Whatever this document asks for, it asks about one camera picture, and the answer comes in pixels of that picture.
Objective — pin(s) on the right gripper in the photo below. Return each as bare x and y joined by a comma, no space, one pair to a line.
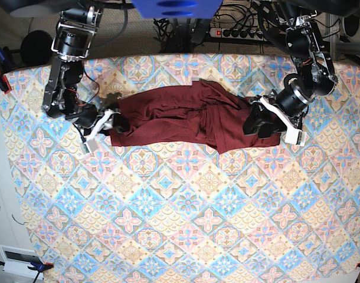
90,126

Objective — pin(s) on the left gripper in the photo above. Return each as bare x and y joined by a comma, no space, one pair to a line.
267,119

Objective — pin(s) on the maroon t-shirt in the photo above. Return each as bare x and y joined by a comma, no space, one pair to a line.
203,112

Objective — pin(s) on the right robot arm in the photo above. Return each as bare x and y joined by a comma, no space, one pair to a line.
74,33

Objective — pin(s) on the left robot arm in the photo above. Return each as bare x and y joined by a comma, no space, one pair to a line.
291,27

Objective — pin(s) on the patterned tablecloth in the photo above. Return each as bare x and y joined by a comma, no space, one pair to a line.
181,212

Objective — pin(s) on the white power strip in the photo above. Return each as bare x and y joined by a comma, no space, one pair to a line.
240,34

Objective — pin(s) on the black round stool base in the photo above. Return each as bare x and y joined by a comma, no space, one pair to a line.
35,48

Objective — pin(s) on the blue plastic box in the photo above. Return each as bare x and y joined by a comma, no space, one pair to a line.
202,9

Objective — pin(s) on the blue clamp front left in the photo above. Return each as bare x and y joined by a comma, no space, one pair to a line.
38,266

